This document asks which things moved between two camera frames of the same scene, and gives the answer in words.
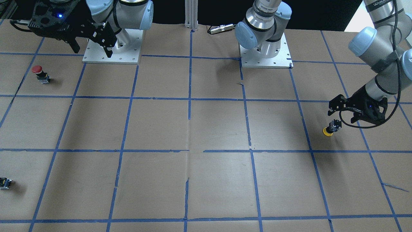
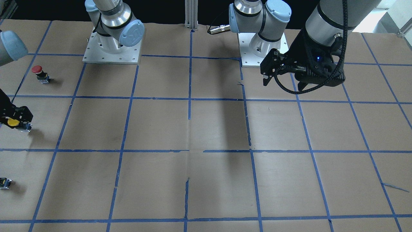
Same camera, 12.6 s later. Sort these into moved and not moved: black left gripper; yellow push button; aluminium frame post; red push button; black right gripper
Moved: yellow push button; black right gripper; black left gripper
Not moved: red push button; aluminium frame post
